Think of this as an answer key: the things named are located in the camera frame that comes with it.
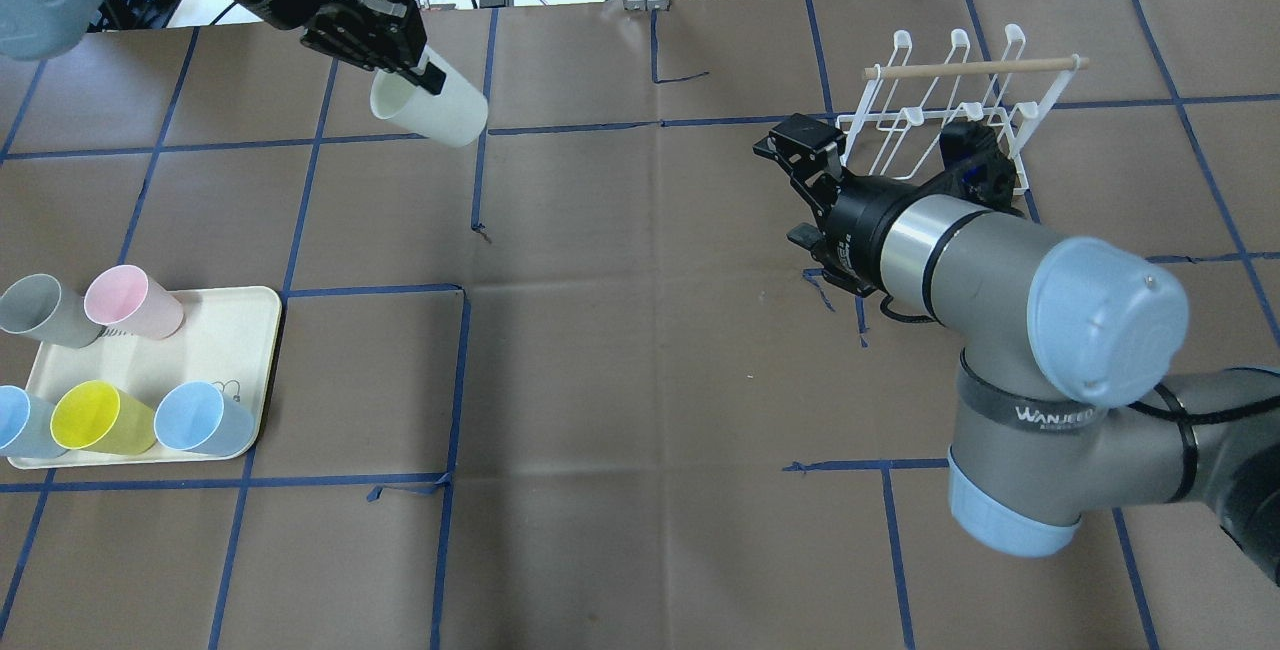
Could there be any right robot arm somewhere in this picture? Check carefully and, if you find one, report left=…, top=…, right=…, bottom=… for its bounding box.
left=754, top=114, right=1279, bottom=581

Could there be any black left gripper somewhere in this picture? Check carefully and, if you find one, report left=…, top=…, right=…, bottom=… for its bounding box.
left=300, top=0, right=447, bottom=97

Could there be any white wire cup rack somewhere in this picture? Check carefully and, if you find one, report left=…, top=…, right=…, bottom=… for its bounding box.
left=835, top=24, right=1085, bottom=196

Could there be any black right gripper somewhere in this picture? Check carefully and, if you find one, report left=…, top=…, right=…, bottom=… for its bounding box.
left=753, top=113, right=877, bottom=296

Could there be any light blue cup tray corner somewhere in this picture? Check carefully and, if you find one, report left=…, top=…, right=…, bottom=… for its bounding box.
left=1, top=385, right=67, bottom=459

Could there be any light blue cup near bunny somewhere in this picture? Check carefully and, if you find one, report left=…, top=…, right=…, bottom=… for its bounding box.
left=154, top=381, right=256, bottom=457

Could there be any white plastic cup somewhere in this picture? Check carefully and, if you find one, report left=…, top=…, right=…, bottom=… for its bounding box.
left=370, top=47, right=488, bottom=147

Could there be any yellow plastic cup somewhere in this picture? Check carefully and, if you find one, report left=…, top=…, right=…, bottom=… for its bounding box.
left=50, top=380, right=157, bottom=457

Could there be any wooden dowel rack handle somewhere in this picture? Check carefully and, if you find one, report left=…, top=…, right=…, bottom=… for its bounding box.
left=861, top=54, right=1091, bottom=82

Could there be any grey plastic cup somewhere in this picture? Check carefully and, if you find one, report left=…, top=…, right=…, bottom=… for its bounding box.
left=1, top=273, right=106, bottom=349

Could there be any pink plastic cup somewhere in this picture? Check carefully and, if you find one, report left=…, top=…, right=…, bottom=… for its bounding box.
left=83, top=264, right=186, bottom=340

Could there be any cream tray with bunny print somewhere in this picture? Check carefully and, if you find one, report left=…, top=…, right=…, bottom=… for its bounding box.
left=9, top=287, right=282, bottom=471

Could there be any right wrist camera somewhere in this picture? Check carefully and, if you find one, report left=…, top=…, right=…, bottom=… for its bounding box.
left=940, top=120, right=1021, bottom=216

